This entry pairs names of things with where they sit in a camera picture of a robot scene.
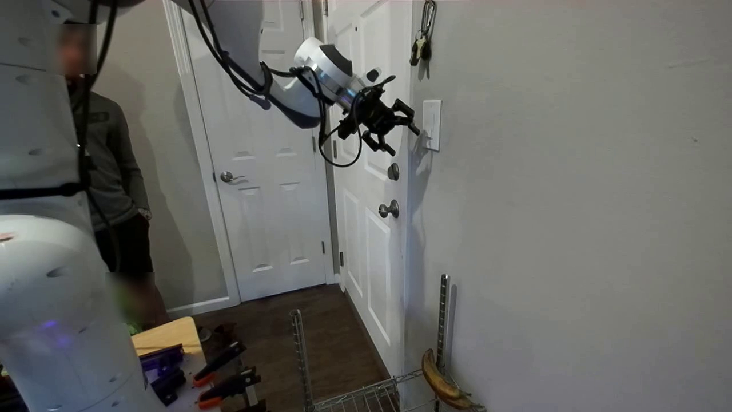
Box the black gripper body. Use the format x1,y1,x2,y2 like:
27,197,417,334
336,71,400,145

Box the white wall light switch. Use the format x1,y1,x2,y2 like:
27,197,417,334
422,99,444,156

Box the silver round door knob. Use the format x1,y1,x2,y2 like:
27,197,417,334
378,197,402,223

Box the keys on silver carabiner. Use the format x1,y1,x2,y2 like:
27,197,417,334
407,0,441,82

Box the white panelled entrance door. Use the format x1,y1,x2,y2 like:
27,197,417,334
323,0,417,380

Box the white interior door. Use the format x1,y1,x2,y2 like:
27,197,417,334
180,0,339,305

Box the yellow banana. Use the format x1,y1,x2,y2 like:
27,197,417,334
419,349,478,412

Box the person in grey sweater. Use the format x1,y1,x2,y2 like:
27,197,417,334
58,18,172,332

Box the red and black tool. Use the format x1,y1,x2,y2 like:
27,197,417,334
191,340,249,389
195,367,264,412

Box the cardboard box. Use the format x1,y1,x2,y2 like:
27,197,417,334
128,317,208,378

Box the black device on box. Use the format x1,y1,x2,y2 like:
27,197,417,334
138,343,191,408

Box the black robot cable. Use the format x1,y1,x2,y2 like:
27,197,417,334
186,0,398,172

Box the white interior door frame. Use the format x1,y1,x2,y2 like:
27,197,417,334
161,0,244,317

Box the slotted metal rack post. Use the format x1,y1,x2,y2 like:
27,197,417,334
434,272,456,412
291,308,319,412

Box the metal wire rack shelf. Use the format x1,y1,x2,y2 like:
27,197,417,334
292,368,490,412

